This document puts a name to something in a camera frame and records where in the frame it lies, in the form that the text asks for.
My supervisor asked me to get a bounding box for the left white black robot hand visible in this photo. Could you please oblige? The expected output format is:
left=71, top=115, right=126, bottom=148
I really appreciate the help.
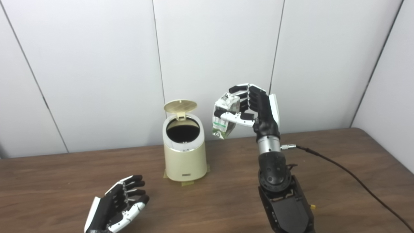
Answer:
left=84, top=175, right=150, bottom=233

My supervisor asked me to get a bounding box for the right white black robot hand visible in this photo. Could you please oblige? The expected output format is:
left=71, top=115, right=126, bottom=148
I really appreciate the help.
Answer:
left=213, top=83, right=280, bottom=136

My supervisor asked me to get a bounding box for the white green milk carton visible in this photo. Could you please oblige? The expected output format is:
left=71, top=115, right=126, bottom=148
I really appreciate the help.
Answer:
left=212, top=92, right=241, bottom=139

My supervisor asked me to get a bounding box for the cream round bin lid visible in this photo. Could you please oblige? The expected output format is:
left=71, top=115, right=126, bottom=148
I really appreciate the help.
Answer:
left=164, top=100, right=198, bottom=121

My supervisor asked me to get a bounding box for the cream-colored trash bin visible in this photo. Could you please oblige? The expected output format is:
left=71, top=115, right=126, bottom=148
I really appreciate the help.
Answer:
left=162, top=113, right=208, bottom=182

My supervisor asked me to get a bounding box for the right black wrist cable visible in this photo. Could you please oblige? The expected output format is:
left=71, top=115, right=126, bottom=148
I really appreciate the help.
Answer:
left=281, top=144, right=414, bottom=232

